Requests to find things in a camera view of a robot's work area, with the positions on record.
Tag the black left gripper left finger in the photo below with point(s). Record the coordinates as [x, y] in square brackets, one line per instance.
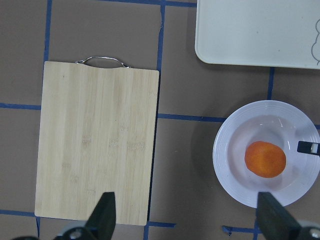
[102, 221]

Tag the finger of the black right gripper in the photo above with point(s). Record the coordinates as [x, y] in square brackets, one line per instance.
[311, 148]

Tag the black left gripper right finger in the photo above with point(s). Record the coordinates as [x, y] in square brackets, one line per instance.
[274, 221]

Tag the white round plate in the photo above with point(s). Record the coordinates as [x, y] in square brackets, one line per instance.
[271, 121]

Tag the orange fruit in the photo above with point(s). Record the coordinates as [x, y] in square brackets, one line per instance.
[265, 159]

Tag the cream tray with bear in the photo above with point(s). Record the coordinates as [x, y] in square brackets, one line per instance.
[268, 33]

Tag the wooden cutting board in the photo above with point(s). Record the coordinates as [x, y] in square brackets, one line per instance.
[96, 135]

